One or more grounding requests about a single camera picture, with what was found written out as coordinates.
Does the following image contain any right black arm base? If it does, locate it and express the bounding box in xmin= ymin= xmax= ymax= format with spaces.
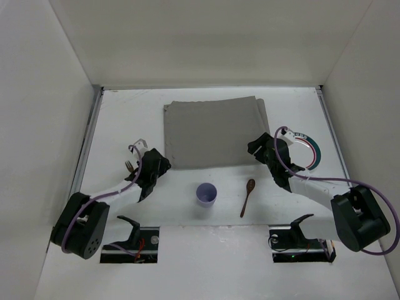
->
xmin=267 ymin=214 xmax=336 ymax=263

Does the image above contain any white plate green red rim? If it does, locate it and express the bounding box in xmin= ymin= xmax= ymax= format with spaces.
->
xmin=294 ymin=132 xmax=322 ymax=171

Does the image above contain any lilac plastic cup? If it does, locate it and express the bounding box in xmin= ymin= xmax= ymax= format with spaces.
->
xmin=196 ymin=182 xmax=218 ymax=208

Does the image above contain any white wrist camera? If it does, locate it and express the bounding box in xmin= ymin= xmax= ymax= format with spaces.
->
xmin=128 ymin=139 xmax=148 ymax=156
xmin=279 ymin=128 xmax=296 ymax=146

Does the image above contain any brown wooden spoon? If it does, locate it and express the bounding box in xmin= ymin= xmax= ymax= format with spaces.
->
xmin=240 ymin=179 xmax=256 ymax=218

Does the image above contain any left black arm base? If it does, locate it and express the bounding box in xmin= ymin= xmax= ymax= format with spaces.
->
xmin=99 ymin=216 xmax=160 ymax=264

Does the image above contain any grey cloth placemat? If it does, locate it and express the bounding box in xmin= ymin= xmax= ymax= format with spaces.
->
xmin=164 ymin=96 xmax=269 ymax=170

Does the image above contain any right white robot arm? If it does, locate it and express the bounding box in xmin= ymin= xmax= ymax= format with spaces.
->
xmin=247 ymin=126 xmax=391 ymax=252

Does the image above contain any brown wooden fork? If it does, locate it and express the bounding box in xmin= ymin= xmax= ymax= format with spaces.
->
xmin=125 ymin=161 xmax=135 ymax=174

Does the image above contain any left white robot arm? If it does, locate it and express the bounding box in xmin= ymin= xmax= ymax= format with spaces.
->
xmin=50 ymin=145 xmax=171 ymax=259

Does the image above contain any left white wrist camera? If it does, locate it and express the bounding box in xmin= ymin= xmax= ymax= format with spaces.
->
xmin=128 ymin=139 xmax=148 ymax=156

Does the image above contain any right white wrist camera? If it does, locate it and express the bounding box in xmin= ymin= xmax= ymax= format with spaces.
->
xmin=279 ymin=128 xmax=296 ymax=146

